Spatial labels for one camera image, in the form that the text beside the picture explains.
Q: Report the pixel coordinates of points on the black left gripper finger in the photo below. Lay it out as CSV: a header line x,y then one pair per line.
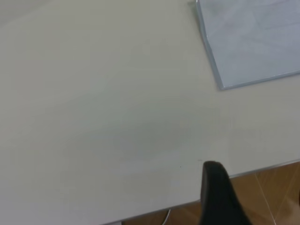
x,y
218,199

